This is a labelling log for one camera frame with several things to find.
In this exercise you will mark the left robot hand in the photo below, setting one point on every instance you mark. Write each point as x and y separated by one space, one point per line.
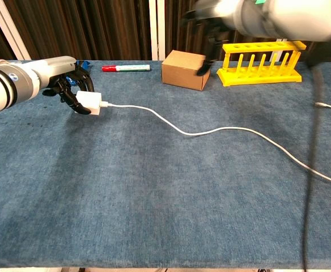
55 68

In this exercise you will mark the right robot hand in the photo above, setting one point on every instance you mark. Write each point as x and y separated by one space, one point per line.
219 12

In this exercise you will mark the white charger cube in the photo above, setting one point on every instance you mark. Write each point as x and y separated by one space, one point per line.
90 100

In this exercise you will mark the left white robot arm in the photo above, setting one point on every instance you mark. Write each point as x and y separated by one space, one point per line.
1 90

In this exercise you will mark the blue snack packet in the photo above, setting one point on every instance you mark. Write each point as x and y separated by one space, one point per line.
86 64

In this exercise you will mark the small cardboard box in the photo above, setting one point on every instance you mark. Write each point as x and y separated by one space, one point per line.
179 71

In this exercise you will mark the red capped white marker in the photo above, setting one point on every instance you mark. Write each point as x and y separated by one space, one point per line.
131 68

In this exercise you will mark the yellow test tube rack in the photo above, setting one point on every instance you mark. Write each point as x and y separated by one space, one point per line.
262 79

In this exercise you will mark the blue table cloth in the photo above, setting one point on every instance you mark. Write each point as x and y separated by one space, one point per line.
154 184

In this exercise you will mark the white slanted frame bar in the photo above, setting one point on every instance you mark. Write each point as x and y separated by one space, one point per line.
9 31

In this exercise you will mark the white upright frame post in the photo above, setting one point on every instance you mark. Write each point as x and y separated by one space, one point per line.
157 28

